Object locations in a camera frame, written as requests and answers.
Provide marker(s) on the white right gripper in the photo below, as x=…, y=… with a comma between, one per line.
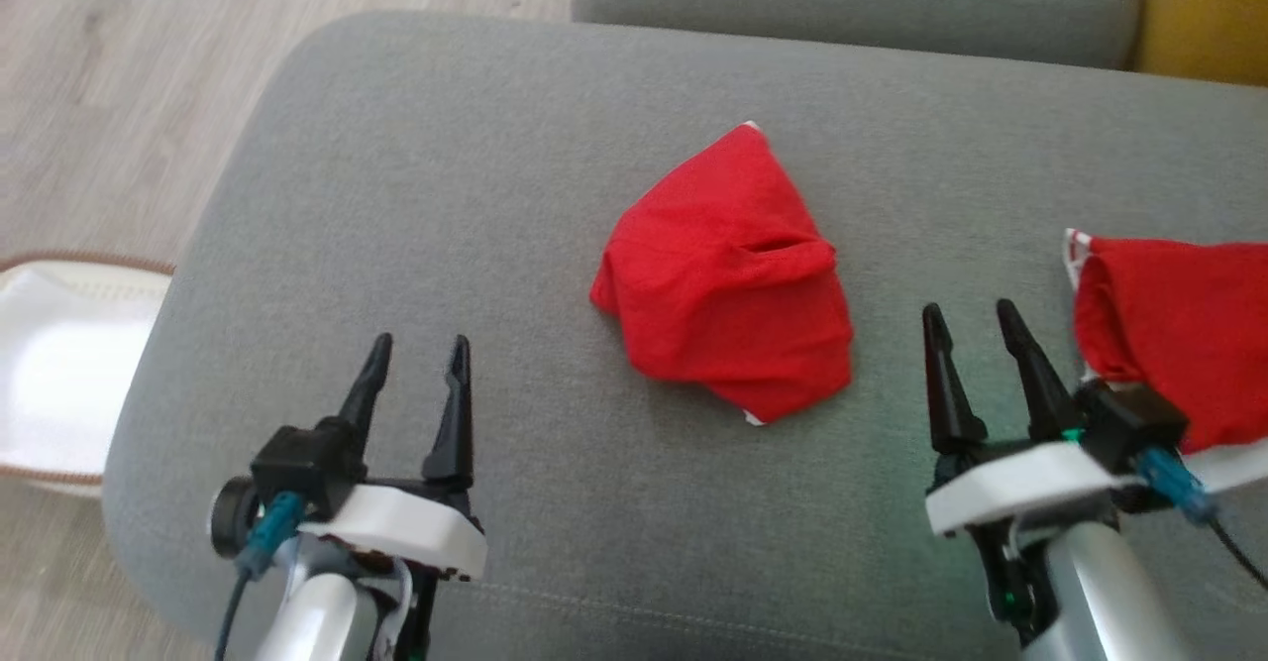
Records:
x=1020, y=488

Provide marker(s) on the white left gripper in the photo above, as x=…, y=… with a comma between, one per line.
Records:
x=396, y=532

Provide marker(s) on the red basketball jersey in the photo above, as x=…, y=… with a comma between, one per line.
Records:
x=1179, y=334

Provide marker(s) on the red mesh shorts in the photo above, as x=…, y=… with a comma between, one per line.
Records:
x=728, y=284

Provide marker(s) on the grey sofa seat cushion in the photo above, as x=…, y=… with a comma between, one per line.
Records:
x=446, y=195

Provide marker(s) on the white laundry basket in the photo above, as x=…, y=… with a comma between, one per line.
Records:
x=69, y=374

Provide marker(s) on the yellow cushion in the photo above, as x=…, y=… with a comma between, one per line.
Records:
x=1209, y=12

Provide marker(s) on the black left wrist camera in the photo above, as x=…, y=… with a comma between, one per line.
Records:
x=297, y=468

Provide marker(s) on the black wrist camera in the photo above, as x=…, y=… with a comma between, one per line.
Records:
x=1129, y=423
x=297, y=468

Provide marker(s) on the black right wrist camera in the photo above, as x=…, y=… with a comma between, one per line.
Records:
x=1129, y=423

